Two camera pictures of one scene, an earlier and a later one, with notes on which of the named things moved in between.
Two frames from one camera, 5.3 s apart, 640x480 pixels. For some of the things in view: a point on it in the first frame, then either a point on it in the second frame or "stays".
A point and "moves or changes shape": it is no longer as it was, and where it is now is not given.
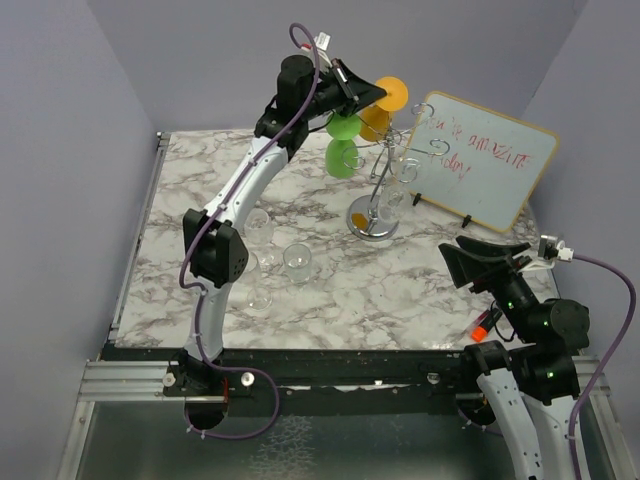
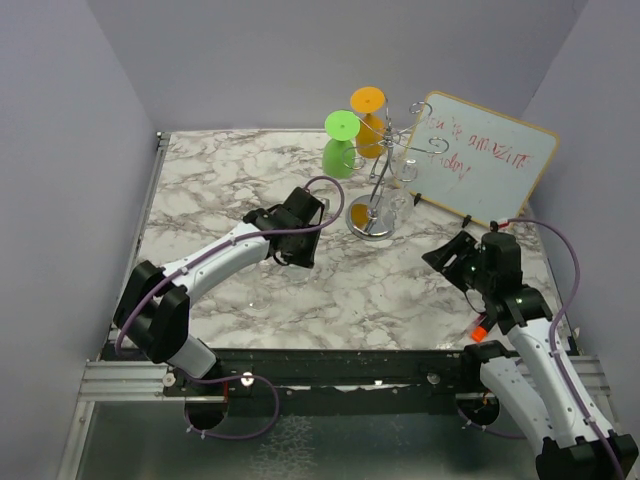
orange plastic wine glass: x=375 y=118 moves or changes shape
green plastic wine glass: x=341 y=153 stays
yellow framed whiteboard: x=478 y=165 stays
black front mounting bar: x=349 y=381 stays
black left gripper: x=354 y=91 -> x=307 y=259
